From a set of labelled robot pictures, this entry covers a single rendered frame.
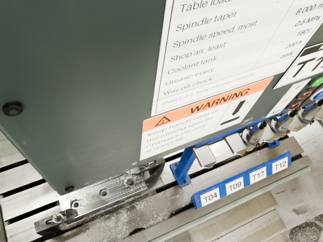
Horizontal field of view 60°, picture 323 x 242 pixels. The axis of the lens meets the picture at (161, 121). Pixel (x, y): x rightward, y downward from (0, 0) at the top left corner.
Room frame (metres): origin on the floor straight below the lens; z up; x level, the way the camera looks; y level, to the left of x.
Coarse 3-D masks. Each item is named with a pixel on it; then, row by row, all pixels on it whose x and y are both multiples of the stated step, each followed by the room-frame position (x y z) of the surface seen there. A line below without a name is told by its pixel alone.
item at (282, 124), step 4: (288, 112) 0.49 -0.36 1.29; (284, 116) 0.49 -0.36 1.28; (288, 116) 0.48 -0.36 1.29; (276, 120) 0.49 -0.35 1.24; (280, 120) 0.48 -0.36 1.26; (284, 120) 0.48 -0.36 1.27; (288, 120) 0.47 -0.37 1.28; (292, 120) 0.47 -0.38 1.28; (276, 124) 0.48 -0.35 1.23; (280, 124) 0.47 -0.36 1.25; (284, 124) 0.47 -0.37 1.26; (288, 124) 0.47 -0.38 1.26; (276, 128) 0.47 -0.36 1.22; (280, 128) 0.47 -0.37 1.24; (284, 128) 0.47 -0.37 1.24
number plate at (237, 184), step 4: (236, 180) 0.38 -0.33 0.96; (240, 180) 0.38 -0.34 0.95; (228, 184) 0.35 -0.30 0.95; (232, 184) 0.36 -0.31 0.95; (236, 184) 0.36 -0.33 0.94; (240, 184) 0.37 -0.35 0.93; (228, 188) 0.34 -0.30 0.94; (232, 188) 0.35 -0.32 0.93; (236, 188) 0.35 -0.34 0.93; (240, 188) 0.36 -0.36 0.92; (228, 192) 0.33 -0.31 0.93; (232, 192) 0.34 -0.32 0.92
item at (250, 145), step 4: (244, 132) 0.43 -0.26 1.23; (244, 136) 0.42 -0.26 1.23; (244, 140) 0.40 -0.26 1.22; (260, 140) 0.42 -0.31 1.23; (248, 144) 0.39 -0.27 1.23; (252, 144) 0.40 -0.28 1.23; (256, 144) 0.41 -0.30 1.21; (260, 144) 0.40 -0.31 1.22; (248, 148) 0.39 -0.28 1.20; (252, 148) 0.39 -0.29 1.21
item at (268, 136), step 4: (256, 124) 0.47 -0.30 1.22; (268, 124) 0.48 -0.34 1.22; (268, 128) 0.47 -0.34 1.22; (264, 132) 0.45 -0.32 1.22; (268, 132) 0.46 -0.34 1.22; (272, 132) 0.46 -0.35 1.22; (264, 136) 0.44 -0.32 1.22; (268, 136) 0.44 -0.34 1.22; (272, 136) 0.44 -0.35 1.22; (264, 140) 0.42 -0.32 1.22; (268, 140) 0.43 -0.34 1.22; (272, 140) 0.43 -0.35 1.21
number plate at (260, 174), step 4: (264, 168) 0.45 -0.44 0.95; (252, 172) 0.42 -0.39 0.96; (256, 172) 0.43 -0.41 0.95; (260, 172) 0.43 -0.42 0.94; (264, 172) 0.44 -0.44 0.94; (252, 176) 0.41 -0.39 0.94; (256, 176) 0.42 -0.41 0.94; (260, 176) 0.42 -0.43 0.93; (264, 176) 0.43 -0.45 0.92; (252, 180) 0.40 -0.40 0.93; (256, 180) 0.40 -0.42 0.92
